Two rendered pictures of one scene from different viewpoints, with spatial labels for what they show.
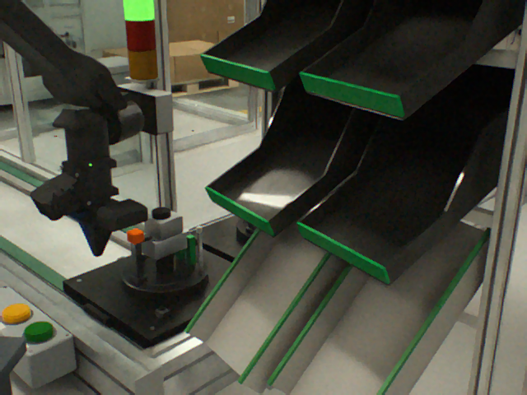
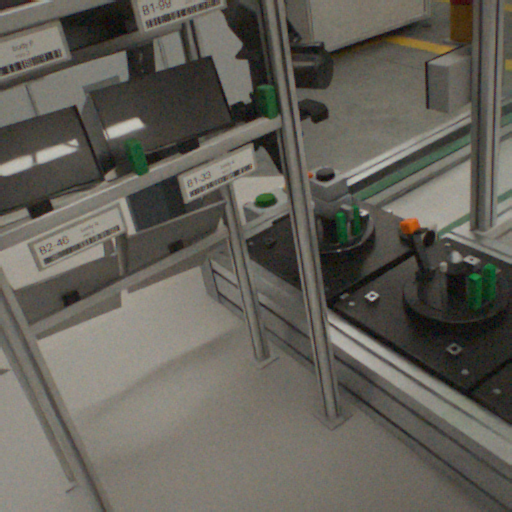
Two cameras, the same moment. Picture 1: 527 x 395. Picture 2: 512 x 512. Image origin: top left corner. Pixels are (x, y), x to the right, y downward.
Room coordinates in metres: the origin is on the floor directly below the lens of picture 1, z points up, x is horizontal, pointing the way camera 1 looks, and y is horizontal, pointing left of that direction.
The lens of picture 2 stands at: (1.06, -0.77, 1.55)
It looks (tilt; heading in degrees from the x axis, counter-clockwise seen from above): 33 degrees down; 106
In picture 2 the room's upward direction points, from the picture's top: 12 degrees counter-clockwise
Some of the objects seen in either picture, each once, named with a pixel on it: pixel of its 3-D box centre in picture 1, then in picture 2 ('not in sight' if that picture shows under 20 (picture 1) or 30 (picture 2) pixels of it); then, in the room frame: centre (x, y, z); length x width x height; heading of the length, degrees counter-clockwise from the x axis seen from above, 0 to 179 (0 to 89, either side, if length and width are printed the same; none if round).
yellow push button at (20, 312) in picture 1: (16, 315); not in sight; (0.84, 0.37, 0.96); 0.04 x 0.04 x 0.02
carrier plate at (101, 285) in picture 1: (165, 285); (333, 243); (0.93, 0.16, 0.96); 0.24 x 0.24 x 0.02; 45
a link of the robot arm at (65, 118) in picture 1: (86, 129); (266, 64); (0.85, 0.24, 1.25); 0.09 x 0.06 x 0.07; 158
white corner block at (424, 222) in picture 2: not in sight; (418, 233); (1.07, 0.16, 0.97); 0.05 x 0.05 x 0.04; 45
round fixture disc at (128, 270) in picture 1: (165, 275); (332, 233); (0.93, 0.16, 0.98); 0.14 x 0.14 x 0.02
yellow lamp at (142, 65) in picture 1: (142, 63); (468, 18); (1.15, 0.21, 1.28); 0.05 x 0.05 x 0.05
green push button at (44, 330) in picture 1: (39, 333); (265, 201); (0.79, 0.32, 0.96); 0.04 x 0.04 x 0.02
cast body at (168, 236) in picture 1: (167, 228); (331, 192); (0.94, 0.15, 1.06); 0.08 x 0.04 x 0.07; 136
